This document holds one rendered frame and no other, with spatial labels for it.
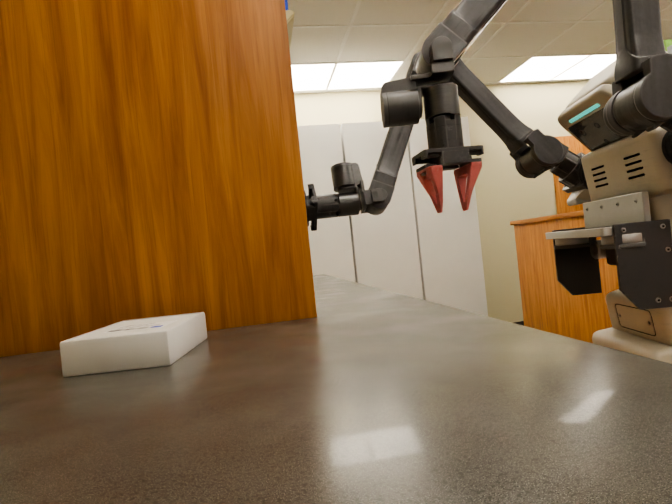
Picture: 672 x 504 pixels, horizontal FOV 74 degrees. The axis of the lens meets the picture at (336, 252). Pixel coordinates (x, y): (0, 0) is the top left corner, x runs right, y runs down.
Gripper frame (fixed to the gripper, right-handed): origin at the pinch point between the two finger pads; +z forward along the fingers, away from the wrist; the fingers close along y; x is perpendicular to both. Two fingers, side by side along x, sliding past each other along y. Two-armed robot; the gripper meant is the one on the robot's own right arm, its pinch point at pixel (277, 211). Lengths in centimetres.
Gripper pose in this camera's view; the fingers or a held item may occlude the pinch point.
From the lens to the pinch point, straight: 107.4
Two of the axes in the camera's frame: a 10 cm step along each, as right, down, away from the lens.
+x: 1.9, 7.7, -6.1
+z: -9.8, 1.2, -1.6
